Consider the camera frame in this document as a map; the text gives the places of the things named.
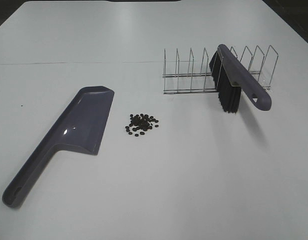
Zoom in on pile of coffee beans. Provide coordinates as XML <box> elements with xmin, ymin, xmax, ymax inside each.
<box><xmin>125</xmin><ymin>113</ymin><xmax>159</xmax><ymax>137</ymax></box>

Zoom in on purple plastic dustpan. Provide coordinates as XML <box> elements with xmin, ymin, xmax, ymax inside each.
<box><xmin>2</xmin><ymin>86</ymin><xmax>114</xmax><ymax>208</ymax></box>

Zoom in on purple brush black bristles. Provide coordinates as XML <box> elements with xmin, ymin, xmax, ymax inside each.
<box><xmin>209</xmin><ymin>44</ymin><xmax>272</xmax><ymax>113</ymax></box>

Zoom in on chrome wire rack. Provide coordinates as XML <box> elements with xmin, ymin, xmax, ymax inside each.
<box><xmin>162</xmin><ymin>45</ymin><xmax>279</xmax><ymax>95</ymax></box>

